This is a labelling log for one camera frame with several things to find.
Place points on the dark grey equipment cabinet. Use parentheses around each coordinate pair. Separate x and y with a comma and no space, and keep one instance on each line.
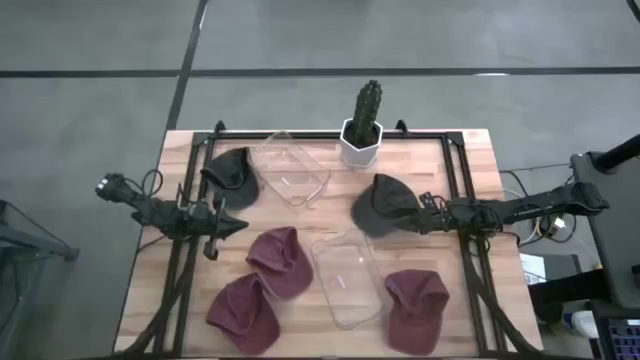
(615,235)

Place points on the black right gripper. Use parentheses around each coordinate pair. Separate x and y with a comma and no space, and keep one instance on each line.
(436,216)

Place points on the white hexagonal plant pot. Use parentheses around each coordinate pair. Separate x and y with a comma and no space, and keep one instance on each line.
(357,155)

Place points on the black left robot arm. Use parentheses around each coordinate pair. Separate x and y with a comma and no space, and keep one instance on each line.
(160,215)

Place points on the black metal rig frame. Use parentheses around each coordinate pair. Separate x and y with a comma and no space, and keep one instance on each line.
(425,135)

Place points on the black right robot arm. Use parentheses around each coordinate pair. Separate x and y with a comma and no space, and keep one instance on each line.
(530,205)

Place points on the grey metal cart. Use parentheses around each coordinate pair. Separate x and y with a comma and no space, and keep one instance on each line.
(30,245)

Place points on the clear plastic bin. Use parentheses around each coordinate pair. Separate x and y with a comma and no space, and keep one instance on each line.
(290,170)
(347,280)

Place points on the green cactus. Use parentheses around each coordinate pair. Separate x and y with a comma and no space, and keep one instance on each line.
(367,112)

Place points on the white power plug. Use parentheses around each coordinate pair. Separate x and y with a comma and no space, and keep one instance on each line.
(558,223)

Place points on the black pole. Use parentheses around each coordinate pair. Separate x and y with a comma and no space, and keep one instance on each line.
(620,152)

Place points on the dark grey cap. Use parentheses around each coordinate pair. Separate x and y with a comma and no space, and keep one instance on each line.
(232,177)
(387,205)

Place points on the white paper sheet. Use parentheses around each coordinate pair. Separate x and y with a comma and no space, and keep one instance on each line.
(532,267)

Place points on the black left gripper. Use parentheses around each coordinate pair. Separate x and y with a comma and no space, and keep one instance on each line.
(215,227)

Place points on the white plastic bottle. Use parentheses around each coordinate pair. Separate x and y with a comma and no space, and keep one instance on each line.
(582,324)

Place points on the black keyboard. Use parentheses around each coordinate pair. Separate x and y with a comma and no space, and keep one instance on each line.
(622,340)

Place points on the maroon cap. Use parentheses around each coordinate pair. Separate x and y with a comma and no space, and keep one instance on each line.
(417,310)
(245,317)
(280,262)

